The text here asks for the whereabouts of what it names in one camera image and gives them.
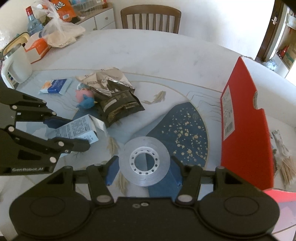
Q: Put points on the silver crumpled snack bag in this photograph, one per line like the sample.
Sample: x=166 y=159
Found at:
x=107 y=81

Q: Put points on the white plastic bag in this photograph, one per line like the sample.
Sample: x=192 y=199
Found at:
x=57 y=33

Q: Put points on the bag of cotton swabs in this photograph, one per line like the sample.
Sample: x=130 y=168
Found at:
x=286 y=162

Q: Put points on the white shelving cabinet unit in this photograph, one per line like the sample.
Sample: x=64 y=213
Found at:
x=277 y=51

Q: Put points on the small blue white carton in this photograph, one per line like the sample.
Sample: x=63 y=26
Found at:
x=86 y=128

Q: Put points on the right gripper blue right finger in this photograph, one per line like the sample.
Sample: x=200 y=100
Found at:
x=185 y=173

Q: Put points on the dark snack bag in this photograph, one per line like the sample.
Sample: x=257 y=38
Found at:
x=115 y=103

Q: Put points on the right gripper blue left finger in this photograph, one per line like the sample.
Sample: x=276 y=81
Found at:
x=105 y=171

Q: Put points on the wooden chair behind table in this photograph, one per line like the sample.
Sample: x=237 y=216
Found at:
x=151 y=17

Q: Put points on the red cardboard shoe box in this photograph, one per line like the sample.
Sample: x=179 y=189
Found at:
x=251 y=95

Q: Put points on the orange white carton box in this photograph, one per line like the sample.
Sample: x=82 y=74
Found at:
x=36 y=49

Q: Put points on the blue soda biscuit packet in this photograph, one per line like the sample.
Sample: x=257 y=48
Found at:
x=57 y=86

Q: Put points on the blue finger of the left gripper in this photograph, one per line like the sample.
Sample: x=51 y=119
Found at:
x=55 y=121
x=66 y=145

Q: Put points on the small white drawer cabinet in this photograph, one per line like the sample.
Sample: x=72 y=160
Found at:
x=100 y=20

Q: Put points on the pink blue plush toy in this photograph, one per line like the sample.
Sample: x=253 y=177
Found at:
x=85 y=98

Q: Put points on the orange snack bag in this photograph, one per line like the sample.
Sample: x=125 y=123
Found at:
x=64 y=9

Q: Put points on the clear tape roll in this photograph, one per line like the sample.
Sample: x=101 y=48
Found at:
x=144 y=161

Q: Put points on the blue water bottle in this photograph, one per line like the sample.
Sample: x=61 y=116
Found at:
x=34 y=24

